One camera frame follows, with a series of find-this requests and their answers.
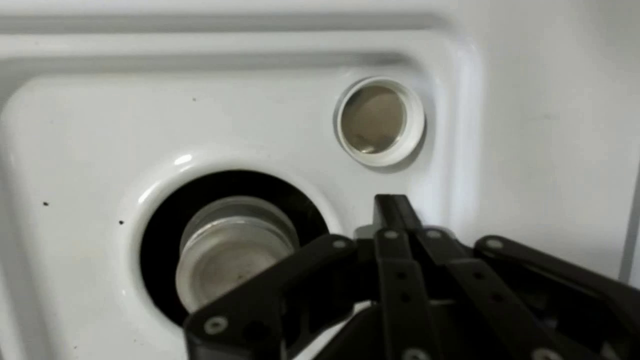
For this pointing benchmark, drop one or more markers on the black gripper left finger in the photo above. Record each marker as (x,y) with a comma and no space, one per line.
(280,301)

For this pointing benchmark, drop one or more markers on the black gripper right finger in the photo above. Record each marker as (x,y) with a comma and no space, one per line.
(532,301)

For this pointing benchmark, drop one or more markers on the round metal stove burner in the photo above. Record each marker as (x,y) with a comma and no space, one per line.
(220,252)

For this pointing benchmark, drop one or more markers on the white gas stove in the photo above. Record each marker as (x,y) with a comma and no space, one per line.
(133,113)

